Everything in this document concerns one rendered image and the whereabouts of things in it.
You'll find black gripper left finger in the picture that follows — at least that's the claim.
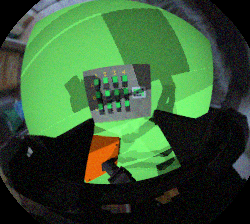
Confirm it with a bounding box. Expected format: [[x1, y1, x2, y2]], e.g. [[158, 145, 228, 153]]
[[24, 118, 95, 182]]

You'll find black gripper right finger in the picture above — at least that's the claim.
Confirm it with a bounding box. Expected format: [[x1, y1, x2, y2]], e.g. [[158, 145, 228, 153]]
[[154, 109, 221, 166]]

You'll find grey switch panel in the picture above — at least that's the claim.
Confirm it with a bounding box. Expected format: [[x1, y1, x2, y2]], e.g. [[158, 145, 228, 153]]
[[82, 63, 152, 123]]

